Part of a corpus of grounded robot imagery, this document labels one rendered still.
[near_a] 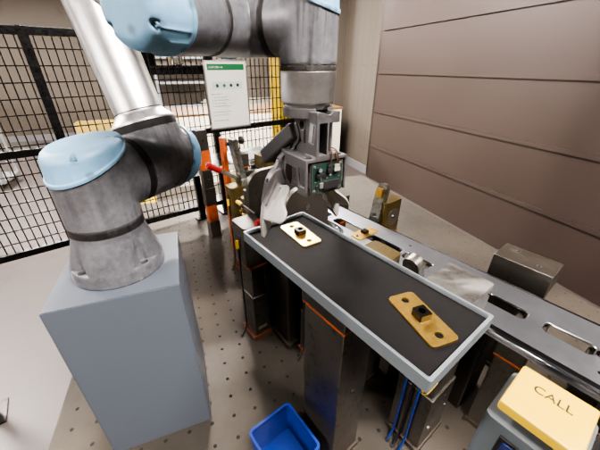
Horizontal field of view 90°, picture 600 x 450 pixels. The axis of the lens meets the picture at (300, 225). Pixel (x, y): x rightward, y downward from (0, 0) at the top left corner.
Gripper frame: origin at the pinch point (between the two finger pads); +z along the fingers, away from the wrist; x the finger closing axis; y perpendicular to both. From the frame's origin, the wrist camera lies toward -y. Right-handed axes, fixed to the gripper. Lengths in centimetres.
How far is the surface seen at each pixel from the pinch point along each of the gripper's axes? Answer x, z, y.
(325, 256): -0.3, 1.9, 8.2
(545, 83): 242, -15, -66
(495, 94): 249, -5, -100
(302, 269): -5.2, 2.0, 9.1
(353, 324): -5.9, 2.0, 21.4
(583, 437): 2.2, 2.0, 40.6
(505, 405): -0.4, 2.1, 35.9
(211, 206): 6, 32, -87
